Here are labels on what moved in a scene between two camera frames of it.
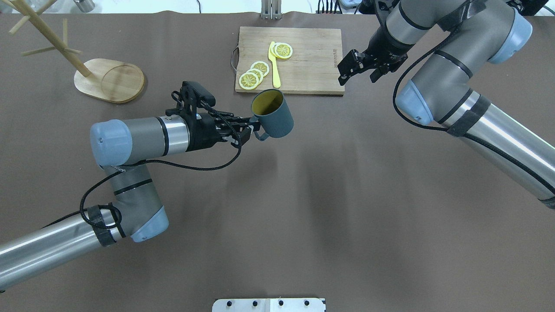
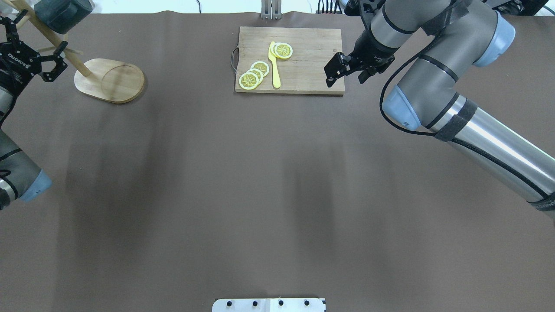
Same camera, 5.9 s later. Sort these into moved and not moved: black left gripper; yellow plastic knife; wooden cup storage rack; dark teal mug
Moved: black left gripper; dark teal mug
Not moved: yellow plastic knife; wooden cup storage rack
